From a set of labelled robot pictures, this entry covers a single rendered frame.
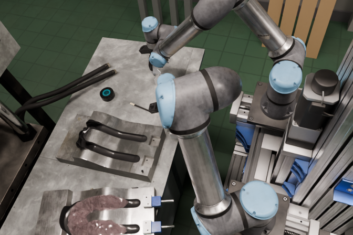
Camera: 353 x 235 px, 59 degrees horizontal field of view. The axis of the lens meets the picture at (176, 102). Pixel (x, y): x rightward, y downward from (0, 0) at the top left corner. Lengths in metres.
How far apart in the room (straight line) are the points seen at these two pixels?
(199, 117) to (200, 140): 0.08
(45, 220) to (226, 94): 1.03
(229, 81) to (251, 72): 2.09
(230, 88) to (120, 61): 1.29
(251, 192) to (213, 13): 0.59
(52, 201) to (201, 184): 0.83
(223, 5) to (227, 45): 2.01
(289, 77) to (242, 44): 1.87
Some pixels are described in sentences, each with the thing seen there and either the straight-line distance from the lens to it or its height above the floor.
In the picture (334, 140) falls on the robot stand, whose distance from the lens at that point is 0.88.
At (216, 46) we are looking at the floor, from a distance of 3.08.
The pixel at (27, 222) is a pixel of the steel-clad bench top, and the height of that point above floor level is 0.80.
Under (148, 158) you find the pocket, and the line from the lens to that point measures 1.52.
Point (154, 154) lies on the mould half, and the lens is 1.50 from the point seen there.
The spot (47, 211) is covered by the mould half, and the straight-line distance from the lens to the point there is 1.55.
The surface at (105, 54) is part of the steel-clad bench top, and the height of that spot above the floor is 0.80.
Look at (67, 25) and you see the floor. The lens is 3.73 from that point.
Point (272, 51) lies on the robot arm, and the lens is 1.33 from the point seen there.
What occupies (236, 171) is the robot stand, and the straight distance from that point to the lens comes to 2.15.
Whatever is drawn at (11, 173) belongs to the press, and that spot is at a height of 0.79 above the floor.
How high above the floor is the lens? 2.23
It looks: 56 degrees down
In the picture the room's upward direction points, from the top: 12 degrees counter-clockwise
